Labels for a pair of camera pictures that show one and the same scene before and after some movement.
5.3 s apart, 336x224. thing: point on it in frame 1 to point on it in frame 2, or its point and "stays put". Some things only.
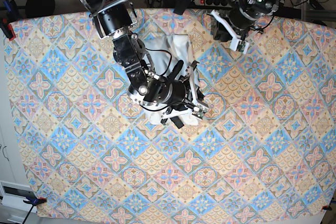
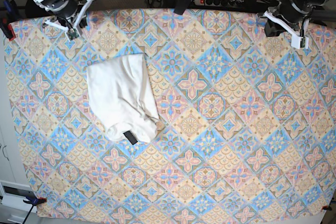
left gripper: (195, 104) to (76, 13)
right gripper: (221, 31) to (273, 29)
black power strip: (217, 2) stays put
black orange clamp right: (326, 208) stays put
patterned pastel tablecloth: (265, 149) stays put
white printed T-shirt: (166, 52) to (122, 94)
